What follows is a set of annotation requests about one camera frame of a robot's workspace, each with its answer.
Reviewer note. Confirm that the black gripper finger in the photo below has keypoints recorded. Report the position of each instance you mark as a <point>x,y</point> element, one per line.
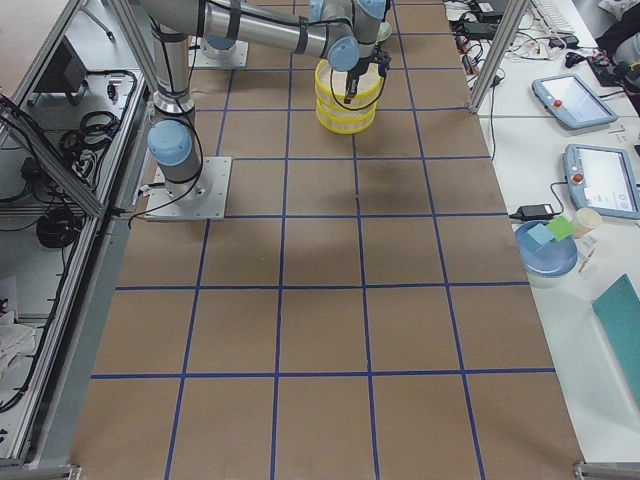
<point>351,88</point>

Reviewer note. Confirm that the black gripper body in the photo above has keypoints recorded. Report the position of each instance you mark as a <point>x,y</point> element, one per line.
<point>354,76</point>

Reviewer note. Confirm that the yellow rimmed steamer layer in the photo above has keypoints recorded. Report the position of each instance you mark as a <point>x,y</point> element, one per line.
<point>344,122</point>
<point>331,87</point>

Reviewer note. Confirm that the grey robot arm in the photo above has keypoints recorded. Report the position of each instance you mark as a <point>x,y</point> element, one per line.
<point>344,33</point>

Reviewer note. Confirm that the light green round plate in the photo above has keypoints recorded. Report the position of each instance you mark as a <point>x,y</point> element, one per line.
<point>384,31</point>

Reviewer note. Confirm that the far blue teach pendant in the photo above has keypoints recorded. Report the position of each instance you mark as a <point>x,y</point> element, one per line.
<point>572,102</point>

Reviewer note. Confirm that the blue teach pendant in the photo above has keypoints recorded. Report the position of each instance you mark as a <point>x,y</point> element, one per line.
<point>601,178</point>
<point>572,102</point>

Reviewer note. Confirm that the black power adapter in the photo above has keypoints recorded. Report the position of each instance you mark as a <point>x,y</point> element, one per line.
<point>532,212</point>

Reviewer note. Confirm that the light blue foam block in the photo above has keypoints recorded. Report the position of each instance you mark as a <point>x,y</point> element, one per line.
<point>538,236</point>

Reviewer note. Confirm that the green foam block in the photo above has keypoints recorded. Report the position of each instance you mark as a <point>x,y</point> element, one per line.
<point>560,228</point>

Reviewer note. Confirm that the near blue teach pendant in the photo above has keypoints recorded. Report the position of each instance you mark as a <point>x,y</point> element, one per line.
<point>601,178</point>

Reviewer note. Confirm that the blue round plate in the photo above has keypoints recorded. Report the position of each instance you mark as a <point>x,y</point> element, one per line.
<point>552,260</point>

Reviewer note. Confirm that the cream paper cup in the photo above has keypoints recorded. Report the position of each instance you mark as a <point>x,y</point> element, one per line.
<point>585,221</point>

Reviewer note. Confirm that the teal flat board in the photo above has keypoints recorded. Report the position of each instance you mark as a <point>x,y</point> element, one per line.
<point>617,308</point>

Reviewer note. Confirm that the white crumpled cloth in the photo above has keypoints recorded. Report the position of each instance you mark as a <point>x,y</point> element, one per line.
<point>17,340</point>

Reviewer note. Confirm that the aluminium frame post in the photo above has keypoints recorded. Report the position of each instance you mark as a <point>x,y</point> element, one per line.
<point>505,33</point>

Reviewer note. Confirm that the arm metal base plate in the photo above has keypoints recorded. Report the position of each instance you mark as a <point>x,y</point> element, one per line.
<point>207,57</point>
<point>201,199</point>

